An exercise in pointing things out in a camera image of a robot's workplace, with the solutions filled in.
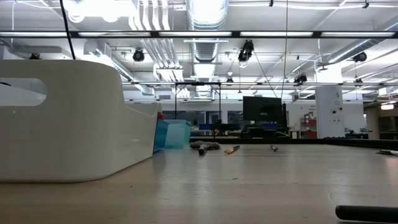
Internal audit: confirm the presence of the black handle fan brush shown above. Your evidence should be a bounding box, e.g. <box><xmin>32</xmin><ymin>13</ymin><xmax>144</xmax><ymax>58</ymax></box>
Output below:
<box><xmin>189</xmin><ymin>140</ymin><xmax>221</xmax><ymax>156</ymax></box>

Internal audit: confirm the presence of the orange handle paintbrush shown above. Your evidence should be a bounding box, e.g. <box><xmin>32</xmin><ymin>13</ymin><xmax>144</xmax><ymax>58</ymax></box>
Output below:
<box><xmin>223</xmin><ymin>144</ymin><xmax>241</xmax><ymax>155</ymax></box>

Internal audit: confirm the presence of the thin black handle paintbrush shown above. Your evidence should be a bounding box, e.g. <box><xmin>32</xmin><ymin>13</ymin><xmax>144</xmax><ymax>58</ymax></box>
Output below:
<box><xmin>335</xmin><ymin>205</ymin><xmax>398</xmax><ymax>223</ymax></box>

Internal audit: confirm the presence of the teal translucent plastic bin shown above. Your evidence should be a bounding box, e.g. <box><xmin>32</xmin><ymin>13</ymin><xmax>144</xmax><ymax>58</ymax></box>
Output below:
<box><xmin>164</xmin><ymin>119</ymin><xmax>192</xmax><ymax>149</ymax></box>

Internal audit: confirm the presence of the black computer monitor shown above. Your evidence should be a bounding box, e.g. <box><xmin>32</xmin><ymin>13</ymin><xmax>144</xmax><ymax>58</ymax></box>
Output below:
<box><xmin>242</xmin><ymin>96</ymin><xmax>283</xmax><ymax>125</ymax></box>

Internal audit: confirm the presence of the overhead rig light bar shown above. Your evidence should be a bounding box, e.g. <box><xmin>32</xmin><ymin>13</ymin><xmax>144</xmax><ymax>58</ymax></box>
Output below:
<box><xmin>0</xmin><ymin>30</ymin><xmax>398</xmax><ymax>40</ymax></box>

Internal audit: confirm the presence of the red storage shelf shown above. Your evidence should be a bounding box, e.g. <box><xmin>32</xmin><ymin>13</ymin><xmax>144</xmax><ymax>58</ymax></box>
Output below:
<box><xmin>300</xmin><ymin>113</ymin><xmax>318</xmax><ymax>138</ymax></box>

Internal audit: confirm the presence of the white plastic bin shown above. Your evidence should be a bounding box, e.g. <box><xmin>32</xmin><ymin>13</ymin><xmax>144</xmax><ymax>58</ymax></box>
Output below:
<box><xmin>0</xmin><ymin>58</ymin><xmax>160</xmax><ymax>184</ymax></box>

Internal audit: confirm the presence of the white square pillar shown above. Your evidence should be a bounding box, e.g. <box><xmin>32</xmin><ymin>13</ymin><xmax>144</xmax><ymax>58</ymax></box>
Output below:
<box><xmin>315</xmin><ymin>85</ymin><xmax>346</xmax><ymax>139</ymax></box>

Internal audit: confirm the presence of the silver ceiling air duct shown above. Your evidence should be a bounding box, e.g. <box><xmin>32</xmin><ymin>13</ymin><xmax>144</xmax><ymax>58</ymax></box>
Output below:
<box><xmin>185</xmin><ymin>0</ymin><xmax>230</xmax><ymax>99</ymax></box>

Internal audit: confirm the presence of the thin hanging wire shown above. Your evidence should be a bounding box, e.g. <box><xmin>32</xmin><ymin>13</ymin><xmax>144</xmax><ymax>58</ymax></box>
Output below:
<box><xmin>280</xmin><ymin>0</ymin><xmax>289</xmax><ymax>100</ymax></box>

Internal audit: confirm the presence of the black aluminium table frame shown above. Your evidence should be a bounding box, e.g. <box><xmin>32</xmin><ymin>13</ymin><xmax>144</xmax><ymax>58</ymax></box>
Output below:
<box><xmin>189</xmin><ymin>136</ymin><xmax>398</xmax><ymax>151</ymax></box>

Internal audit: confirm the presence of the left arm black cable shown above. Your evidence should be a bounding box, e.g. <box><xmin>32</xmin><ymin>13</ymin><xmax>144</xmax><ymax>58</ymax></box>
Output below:
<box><xmin>58</xmin><ymin>0</ymin><xmax>76</xmax><ymax>60</ymax></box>

